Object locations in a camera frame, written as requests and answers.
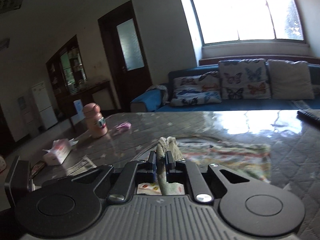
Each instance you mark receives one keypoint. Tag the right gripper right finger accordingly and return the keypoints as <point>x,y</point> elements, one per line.
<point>187,173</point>

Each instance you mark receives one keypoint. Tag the colourful striped baby garment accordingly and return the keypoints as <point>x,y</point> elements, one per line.
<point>249,159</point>

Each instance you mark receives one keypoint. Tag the white small refrigerator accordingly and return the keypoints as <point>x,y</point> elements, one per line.
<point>44,105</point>

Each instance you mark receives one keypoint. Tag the black remote control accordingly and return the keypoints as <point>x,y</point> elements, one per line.
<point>308,117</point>

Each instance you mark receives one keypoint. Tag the plain beige cushion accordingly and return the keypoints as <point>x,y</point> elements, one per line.
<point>290,80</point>

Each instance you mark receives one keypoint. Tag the blue grey cloth on sofa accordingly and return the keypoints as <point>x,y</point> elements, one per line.
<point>154,98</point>

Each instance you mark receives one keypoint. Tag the large bright window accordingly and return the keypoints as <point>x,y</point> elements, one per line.
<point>248,20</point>

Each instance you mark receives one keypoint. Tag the dark wooden glass door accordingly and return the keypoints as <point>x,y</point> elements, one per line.
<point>125,53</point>

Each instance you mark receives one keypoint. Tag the dark wooden display cabinet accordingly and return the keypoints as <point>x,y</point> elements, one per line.
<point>70,83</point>

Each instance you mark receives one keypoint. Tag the lying butterfly print cushion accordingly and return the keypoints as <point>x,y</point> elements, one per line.
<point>196,90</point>

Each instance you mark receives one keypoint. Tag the small pink hair clip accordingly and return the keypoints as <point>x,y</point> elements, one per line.
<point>123,127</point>

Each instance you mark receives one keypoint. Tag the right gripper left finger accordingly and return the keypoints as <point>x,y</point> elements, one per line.
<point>133,173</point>

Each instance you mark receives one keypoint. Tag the dark blue sofa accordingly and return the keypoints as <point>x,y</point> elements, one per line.
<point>242,105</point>

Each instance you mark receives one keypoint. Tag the pink cartoon thermos bottle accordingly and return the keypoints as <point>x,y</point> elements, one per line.
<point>95,121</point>

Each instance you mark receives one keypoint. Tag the upright butterfly print cushion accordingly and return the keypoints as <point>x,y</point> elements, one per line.
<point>244,79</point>

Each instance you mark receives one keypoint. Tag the grey quilted star tablecloth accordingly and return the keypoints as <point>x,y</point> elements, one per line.
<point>294,144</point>

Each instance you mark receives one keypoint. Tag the tissue pack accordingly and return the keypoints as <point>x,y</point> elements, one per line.
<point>59,151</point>

